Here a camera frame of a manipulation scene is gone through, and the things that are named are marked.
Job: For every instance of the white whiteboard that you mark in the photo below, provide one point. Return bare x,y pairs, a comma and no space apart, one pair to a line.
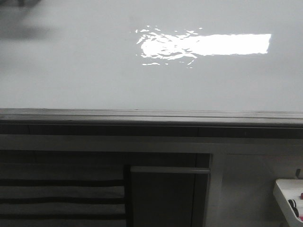
218,55

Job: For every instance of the dark cabinet panel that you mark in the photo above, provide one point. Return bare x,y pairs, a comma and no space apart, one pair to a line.
166,197

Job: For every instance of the striped grey black slats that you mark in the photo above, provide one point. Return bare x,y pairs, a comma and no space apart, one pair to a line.
36,195

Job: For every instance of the white tray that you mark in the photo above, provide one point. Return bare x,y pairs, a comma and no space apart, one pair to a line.
284,190

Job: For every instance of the black white round item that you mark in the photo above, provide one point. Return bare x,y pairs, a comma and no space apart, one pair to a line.
294,206

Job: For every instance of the dark whiteboard frame rail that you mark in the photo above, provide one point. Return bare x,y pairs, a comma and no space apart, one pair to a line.
226,124

